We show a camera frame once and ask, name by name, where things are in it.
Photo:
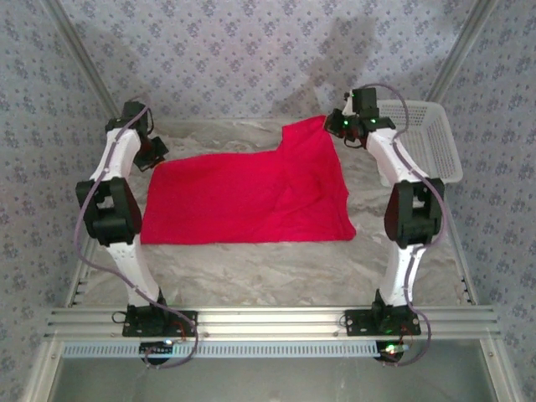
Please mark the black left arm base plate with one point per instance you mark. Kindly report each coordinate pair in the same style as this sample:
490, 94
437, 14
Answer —
184, 326

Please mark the black left controller board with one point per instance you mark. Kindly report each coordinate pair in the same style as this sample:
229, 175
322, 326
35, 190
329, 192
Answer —
157, 349

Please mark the white perforated plastic basket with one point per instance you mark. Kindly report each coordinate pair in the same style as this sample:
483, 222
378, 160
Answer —
435, 142

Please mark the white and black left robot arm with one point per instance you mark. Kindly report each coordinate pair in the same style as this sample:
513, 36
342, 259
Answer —
119, 155

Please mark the black controller board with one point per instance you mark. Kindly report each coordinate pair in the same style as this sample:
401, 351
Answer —
391, 352
157, 349

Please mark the red t-shirt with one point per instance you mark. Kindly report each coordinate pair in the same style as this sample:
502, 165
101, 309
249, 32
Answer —
251, 197

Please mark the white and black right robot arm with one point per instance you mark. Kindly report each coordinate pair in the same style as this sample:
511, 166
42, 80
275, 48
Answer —
389, 155

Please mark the aluminium table side rail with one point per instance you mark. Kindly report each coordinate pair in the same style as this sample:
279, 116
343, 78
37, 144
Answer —
79, 276
465, 272

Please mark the aluminium frame post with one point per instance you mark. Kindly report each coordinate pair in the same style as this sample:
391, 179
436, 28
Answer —
86, 63
456, 63

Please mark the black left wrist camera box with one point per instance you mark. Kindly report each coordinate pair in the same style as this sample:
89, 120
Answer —
133, 109

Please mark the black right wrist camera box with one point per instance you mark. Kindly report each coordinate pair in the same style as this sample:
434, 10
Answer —
364, 100

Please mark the aluminium mounting rail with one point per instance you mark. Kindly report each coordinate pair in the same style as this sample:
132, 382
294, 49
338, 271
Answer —
272, 322

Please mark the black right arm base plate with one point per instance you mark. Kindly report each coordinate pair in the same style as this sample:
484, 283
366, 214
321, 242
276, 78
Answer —
360, 324

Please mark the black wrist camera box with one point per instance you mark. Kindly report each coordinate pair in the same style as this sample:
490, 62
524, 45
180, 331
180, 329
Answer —
133, 109
364, 100

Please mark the black right controller board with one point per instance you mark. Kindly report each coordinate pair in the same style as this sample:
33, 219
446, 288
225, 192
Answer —
391, 352

